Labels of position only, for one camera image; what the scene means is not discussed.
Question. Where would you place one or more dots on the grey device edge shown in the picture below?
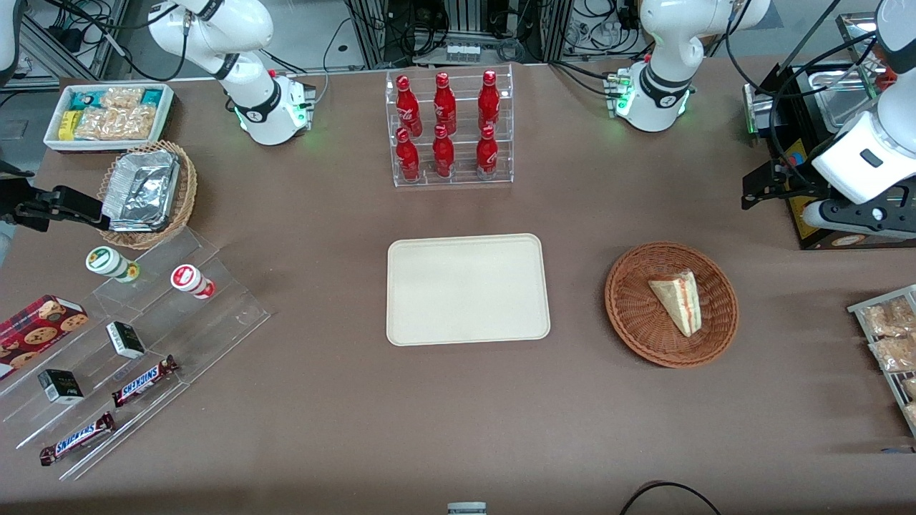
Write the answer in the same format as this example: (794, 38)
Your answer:
(466, 509)

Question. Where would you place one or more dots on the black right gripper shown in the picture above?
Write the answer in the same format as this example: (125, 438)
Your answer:
(16, 196)

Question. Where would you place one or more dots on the red cookie box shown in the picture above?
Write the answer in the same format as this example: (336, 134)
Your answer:
(39, 325)

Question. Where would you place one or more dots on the yellow snack packet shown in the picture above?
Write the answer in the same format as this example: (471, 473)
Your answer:
(68, 125)

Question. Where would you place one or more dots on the aluminium foil container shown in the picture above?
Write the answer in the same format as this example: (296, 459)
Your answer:
(143, 189)

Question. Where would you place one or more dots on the green lid yogurt cup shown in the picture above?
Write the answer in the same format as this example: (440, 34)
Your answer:
(107, 262)

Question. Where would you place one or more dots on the white power strip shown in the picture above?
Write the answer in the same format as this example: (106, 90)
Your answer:
(463, 53)

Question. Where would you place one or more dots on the clear acrylic step display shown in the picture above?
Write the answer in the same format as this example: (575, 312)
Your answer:
(215, 322)

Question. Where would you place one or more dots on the red lid yogurt cup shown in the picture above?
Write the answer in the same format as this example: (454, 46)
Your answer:
(189, 279)

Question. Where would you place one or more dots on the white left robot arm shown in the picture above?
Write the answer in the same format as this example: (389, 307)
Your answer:
(665, 43)

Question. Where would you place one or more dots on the aluminium equipment rack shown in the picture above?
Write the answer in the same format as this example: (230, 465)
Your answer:
(372, 36)

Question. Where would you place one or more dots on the brown wicker basket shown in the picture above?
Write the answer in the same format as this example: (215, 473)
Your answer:
(637, 315)

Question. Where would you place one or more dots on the light wicker basket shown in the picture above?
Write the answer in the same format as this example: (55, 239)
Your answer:
(187, 193)

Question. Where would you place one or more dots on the teal snack packet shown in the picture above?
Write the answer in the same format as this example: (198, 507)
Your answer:
(152, 96)
(86, 100)

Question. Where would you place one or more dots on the snickers chocolate bar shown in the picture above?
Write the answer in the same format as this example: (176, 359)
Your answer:
(77, 438)
(143, 381)

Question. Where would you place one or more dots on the small black box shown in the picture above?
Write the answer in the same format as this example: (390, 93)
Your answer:
(125, 340)
(61, 386)

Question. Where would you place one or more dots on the clear acrylic bottle rack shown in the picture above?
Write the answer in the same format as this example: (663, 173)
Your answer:
(461, 179)

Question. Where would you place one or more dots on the cream plastic tray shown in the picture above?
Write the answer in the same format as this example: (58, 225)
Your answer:
(469, 290)

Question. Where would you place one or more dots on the clear pastry bag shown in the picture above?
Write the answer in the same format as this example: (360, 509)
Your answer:
(912, 415)
(910, 387)
(894, 353)
(887, 320)

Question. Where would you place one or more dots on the triangular sandwich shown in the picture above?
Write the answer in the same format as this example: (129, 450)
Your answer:
(678, 300)

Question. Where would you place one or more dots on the black hot food display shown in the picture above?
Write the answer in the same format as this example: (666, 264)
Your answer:
(801, 107)

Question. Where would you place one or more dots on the aluminium frame structure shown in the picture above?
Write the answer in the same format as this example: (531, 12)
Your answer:
(43, 50)

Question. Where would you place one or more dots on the red cola bottle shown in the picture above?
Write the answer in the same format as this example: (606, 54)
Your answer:
(408, 107)
(486, 154)
(408, 157)
(443, 154)
(489, 104)
(444, 107)

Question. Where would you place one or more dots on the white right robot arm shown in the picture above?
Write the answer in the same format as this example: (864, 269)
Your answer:
(215, 28)

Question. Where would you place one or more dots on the clear cracker bag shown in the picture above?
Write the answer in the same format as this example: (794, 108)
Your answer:
(122, 97)
(118, 123)

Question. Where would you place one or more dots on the steel food pan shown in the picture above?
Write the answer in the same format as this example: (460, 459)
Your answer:
(844, 100)

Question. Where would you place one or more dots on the white snack bin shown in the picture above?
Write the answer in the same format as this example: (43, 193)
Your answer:
(54, 139)

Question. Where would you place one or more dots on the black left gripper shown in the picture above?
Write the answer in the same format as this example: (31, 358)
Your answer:
(791, 180)

